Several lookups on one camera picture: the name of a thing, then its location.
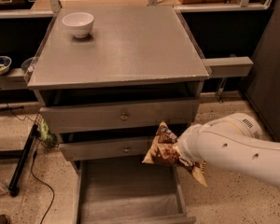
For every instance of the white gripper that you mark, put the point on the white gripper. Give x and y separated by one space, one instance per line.
188 146

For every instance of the brown chip bag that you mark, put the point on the brown chip bag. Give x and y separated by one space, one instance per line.
165 150

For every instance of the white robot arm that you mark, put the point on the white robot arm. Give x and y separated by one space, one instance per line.
233 143

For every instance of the grey middle drawer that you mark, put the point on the grey middle drawer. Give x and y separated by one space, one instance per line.
110 148

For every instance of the grey open bottom drawer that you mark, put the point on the grey open bottom drawer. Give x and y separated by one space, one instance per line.
123 190

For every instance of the grey drawer cabinet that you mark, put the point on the grey drawer cabinet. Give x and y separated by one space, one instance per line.
132 54

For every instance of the grey top drawer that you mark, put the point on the grey top drawer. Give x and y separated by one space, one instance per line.
98 117

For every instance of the grey side shelf block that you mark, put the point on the grey side shelf block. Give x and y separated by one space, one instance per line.
228 67

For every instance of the dark cabinet on right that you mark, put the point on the dark cabinet on right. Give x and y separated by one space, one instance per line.
262 86

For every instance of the white ceramic bowl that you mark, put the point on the white ceramic bowl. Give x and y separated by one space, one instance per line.
78 24

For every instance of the clear glass jar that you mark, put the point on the clear glass jar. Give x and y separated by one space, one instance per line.
29 65

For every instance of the black metal stand leg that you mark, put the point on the black metal stand leg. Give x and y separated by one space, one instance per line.
13 185

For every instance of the crumpled floor wrapper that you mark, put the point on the crumpled floor wrapper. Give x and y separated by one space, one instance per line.
0 188

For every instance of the brown shoe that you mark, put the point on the brown shoe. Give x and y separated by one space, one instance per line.
4 219

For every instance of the blue patterned bowl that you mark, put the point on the blue patterned bowl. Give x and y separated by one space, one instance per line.
5 63

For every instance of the green wire basket item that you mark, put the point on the green wire basket item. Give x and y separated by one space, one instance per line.
48 138

